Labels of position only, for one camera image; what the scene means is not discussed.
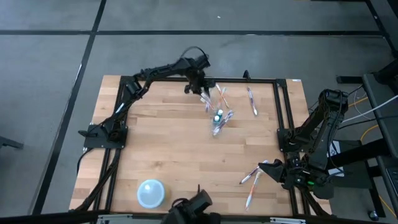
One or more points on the teal mouthwash bottle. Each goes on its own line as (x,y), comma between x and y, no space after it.
(216,118)
(220,112)

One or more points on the black stand foot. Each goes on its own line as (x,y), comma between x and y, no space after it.
(11,143)

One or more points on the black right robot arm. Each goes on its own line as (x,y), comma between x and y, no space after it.
(323,133)

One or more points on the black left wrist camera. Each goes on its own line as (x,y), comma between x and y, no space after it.
(202,61)

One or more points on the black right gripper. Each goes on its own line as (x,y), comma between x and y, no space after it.
(290,177)

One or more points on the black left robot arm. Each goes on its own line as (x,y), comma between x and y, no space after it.
(161,70)

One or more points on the black rig crossbar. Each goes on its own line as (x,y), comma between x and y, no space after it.
(46,217)

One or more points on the black aluminium table frame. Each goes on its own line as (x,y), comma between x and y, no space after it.
(217,79)

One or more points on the purple white toothbrush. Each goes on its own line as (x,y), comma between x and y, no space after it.
(250,175)
(225,119)
(252,101)

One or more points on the gray desk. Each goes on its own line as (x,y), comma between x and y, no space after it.
(373,90)

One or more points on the orange white toothbrush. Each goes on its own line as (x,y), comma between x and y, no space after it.
(206,101)
(252,191)
(219,104)
(218,88)

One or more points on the dark round caster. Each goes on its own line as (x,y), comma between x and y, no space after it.
(373,216)

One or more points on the pale translucent plastic bowl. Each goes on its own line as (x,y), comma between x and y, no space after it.
(150,193)

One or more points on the small black clamp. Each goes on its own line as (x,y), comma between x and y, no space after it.
(246,75)

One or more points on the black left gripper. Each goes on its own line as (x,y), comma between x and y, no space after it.
(196,77)

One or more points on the black desk leg beam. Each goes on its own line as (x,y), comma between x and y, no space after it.
(367,152)

